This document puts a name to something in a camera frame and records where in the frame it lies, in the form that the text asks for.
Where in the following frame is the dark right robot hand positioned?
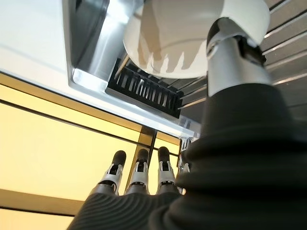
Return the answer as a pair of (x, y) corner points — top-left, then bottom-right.
(66, 18), (307, 230)

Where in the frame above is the cream ceramic plate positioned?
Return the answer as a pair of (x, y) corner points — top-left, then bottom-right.
(122, 0), (271, 80)

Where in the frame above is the black dish drying rack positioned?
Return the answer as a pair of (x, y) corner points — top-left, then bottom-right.
(105, 0), (307, 120)

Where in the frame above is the stainless steel sink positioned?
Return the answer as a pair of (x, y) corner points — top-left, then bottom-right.
(66, 0), (202, 139)

